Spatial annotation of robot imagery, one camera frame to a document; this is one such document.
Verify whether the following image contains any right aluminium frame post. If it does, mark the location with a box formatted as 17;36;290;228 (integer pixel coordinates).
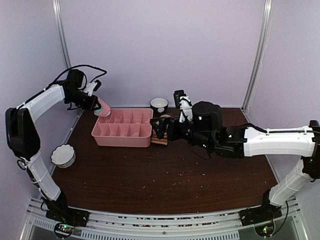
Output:
241;0;274;115

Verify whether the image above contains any black and white bowl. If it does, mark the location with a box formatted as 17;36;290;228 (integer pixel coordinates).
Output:
150;97;169;114

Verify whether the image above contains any white fluted bowl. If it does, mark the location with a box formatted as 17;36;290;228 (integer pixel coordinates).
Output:
50;144;76;169

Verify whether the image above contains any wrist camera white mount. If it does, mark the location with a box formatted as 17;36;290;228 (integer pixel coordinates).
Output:
173;89;193;123
83;79;102;96

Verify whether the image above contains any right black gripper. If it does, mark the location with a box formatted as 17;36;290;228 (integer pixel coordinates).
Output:
150;115;213;152

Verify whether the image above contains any round control board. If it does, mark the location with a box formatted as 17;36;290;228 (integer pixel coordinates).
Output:
254;223;276;238
53;222;75;239

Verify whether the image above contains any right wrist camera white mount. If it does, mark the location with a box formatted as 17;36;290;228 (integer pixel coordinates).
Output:
173;89;193;123

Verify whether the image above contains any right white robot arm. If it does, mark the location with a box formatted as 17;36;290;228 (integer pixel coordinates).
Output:
150;97;320;221

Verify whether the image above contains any right round control board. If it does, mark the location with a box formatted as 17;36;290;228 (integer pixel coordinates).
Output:
254;223;276;238

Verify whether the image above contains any pink sock with teal patches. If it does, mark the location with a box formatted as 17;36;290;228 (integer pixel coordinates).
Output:
94;98;111;117

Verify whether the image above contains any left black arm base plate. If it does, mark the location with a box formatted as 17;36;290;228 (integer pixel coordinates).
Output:
45;206;90;227

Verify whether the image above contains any left aluminium frame post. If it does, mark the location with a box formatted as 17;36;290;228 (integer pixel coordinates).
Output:
52;0;72;68

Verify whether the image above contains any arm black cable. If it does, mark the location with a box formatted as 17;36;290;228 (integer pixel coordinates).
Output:
244;123;320;136
14;63;108;111

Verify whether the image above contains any beige striped ribbed sock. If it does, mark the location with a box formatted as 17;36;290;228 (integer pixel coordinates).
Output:
151;114;173;146

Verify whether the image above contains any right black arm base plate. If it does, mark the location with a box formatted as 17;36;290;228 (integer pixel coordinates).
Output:
239;204;282;226

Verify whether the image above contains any aluminium frame post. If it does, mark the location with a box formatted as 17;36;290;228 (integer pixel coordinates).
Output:
52;0;72;68
241;0;274;115

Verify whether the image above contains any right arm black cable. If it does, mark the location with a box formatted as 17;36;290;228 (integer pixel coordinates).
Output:
244;123;320;136

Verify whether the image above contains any left round control board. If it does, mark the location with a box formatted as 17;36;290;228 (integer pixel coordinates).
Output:
53;222;75;239

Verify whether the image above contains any aluminium front rail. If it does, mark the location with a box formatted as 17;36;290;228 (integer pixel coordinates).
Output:
18;198;309;240

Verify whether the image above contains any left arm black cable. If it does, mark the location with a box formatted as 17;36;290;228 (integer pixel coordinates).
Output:
14;63;108;111

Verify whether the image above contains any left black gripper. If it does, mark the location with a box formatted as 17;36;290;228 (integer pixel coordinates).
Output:
66;89;100;111

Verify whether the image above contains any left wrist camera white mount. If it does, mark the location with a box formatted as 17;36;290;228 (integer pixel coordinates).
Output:
83;79;102;96

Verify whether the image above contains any pink divided organizer tray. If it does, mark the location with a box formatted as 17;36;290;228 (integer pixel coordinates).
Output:
91;108;153;148

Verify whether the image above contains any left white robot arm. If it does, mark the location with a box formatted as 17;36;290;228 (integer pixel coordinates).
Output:
5;65;102;222

